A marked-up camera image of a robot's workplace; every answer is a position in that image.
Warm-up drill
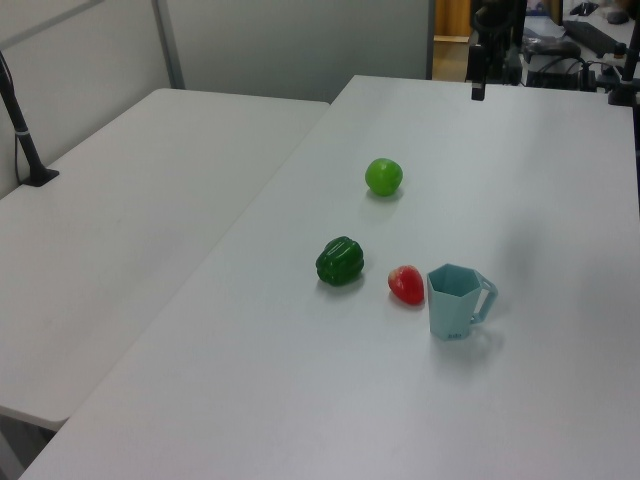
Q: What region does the black camera stand pole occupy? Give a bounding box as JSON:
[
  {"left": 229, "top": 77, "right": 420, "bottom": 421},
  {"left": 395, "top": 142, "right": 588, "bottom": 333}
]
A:
[{"left": 0, "top": 50, "right": 60, "bottom": 188}]

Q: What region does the black clamp stand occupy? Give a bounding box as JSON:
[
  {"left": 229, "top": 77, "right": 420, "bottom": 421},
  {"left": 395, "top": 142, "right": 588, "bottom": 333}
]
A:
[{"left": 606, "top": 41, "right": 640, "bottom": 107}]

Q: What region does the grey partition post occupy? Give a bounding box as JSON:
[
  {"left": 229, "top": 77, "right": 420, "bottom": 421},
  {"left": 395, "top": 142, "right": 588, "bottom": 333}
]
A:
[{"left": 151, "top": 0, "right": 187, "bottom": 91}]

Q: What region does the brown wooden cabinet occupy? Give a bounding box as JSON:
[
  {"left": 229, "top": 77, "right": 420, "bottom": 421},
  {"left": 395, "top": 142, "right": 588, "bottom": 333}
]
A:
[{"left": 433, "top": 0, "right": 474, "bottom": 45}]

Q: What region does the thin black pole cable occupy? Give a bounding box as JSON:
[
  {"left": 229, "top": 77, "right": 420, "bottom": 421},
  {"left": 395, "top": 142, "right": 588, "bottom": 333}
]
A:
[{"left": 0, "top": 49, "right": 25, "bottom": 187}]

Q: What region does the black keyboard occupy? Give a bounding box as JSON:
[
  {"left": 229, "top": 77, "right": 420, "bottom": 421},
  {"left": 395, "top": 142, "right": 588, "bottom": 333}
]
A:
[{"left": 563, "top": 18, "right": 627, "bottom": 57}]

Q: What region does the light green apple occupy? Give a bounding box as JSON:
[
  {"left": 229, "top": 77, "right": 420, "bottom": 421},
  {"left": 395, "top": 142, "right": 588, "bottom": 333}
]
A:
[{"left": 364, "top": 157, "right": 404, "bottom": 197}]

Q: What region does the red strawberry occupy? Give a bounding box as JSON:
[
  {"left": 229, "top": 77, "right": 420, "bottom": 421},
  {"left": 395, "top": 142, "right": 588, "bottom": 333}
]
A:
[{"left": 387, "top": 264, "right": 426, "bottom": 306}]

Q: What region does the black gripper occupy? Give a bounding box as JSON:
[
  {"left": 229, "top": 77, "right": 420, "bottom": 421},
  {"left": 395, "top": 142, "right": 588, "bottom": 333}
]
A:
[{"left": 467, "top": 42, "right": 489, "bottom": 102}]

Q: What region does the light blue hexagonal mug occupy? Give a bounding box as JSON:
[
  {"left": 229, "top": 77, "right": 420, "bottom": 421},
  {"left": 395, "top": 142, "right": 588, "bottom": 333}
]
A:
[{"left": 426, "top": 263, "right": 499, "bottom": 344}]

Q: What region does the dark green bell pepper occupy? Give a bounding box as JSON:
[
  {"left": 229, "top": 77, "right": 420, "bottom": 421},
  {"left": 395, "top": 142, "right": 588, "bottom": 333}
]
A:
[{"left": 315, "top": 235, "right": 366, "bottom": 288}]

